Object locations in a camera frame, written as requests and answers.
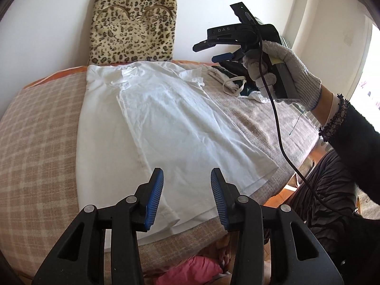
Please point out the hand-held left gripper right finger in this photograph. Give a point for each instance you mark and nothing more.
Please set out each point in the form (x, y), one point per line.
(218, 196)

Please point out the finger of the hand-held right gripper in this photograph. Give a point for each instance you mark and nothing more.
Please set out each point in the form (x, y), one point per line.
(204, 45)
(222, 57)

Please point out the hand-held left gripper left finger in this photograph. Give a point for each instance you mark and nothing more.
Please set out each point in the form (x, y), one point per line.
(154, 196)

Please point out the white t-shirt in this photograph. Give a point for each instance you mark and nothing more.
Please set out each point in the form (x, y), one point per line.
(166, 124)

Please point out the person's right forearm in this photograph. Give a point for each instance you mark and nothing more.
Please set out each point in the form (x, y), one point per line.
(356, 136)

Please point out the person's right hand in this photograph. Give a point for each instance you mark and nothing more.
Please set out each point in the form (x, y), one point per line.
(302, 74)

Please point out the dark green cloth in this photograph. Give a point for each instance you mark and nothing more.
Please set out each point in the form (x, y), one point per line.
(237, 68)

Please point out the white cloth bag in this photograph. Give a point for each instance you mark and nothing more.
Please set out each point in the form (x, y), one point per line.
(233, 84)

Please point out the leopard print cushion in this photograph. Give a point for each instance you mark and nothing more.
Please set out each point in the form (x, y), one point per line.
(133, 35)

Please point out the pink cloth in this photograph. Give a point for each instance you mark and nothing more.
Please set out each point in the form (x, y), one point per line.
(193, 270)

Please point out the bright window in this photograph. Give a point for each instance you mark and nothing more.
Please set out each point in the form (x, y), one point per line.
(371, 65)

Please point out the person's striped grey pants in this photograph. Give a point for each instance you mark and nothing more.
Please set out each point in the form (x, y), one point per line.
(326, 184)

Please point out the beige checked blanket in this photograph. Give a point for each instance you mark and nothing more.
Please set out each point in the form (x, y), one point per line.
(38, 154)

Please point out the orange floral sheet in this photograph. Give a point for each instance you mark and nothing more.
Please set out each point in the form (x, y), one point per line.
(59, 75)

